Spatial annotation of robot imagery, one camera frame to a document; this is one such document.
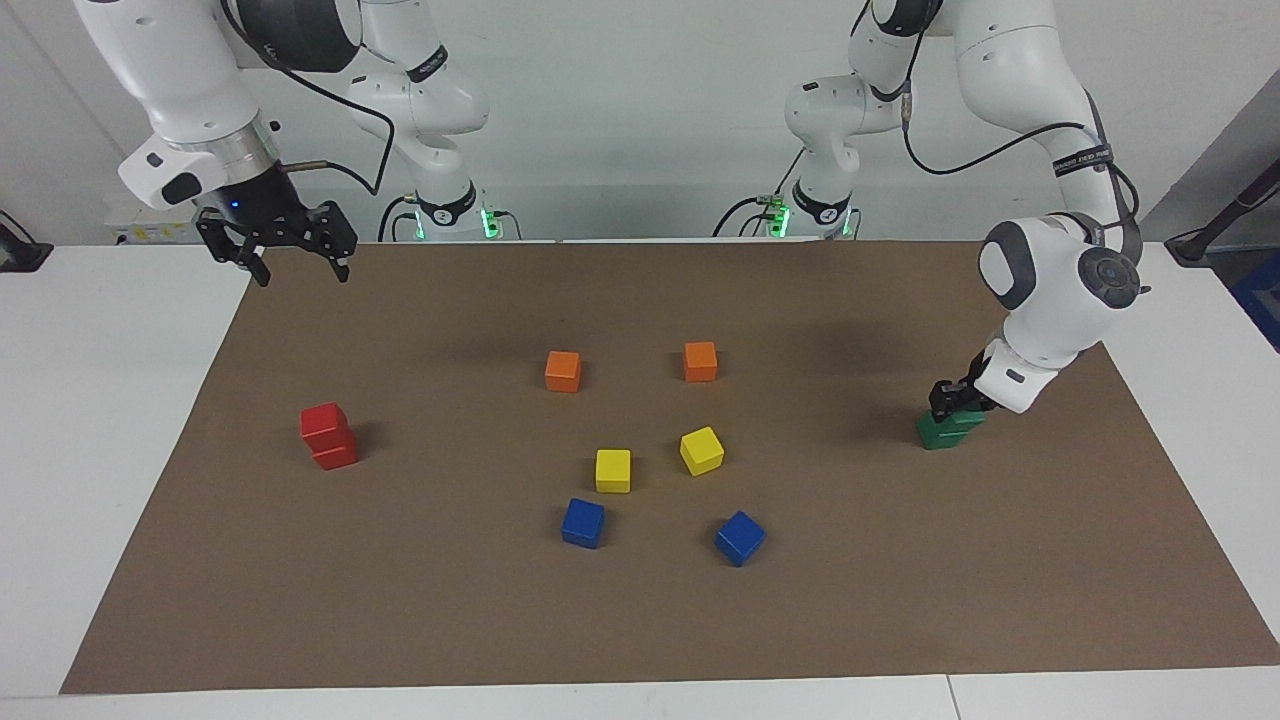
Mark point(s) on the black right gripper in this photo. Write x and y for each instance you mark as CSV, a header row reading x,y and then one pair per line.
x,y
260,205

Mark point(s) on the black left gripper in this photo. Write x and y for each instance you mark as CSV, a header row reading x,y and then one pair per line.
x,y
975,375

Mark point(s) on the green wooden cube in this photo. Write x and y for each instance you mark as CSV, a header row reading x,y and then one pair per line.
x,y
965,420
938,437

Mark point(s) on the red wooden cube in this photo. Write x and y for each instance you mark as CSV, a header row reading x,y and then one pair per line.
x,y
335,456
323,422

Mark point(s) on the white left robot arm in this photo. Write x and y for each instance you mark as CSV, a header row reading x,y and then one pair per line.
x,y
1050,290

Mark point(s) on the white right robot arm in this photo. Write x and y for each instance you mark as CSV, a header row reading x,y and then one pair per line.
x,y
190,80

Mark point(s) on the white power strip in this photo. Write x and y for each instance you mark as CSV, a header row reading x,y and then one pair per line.
x,y
150,235

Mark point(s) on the blue wooden cube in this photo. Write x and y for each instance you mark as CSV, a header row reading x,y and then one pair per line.
x,y
583,522
740,537

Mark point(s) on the yellow wooden cube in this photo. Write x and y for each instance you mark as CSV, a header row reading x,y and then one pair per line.
x,y
613,470
702,450

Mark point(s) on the orange wooden cube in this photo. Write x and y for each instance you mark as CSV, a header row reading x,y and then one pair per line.
x,y
563,371
700,361

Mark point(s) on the black slanted stand pole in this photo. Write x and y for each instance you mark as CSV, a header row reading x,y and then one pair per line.
x,y
1195,245

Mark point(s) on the blue box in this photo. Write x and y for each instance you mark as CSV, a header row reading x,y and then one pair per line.
x,y
1262,300

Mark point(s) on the brown paper table mat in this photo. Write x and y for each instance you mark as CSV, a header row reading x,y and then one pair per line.
x,y
640,620

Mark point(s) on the black camera stand base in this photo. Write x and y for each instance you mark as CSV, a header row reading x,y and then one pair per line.
x,y
20,255

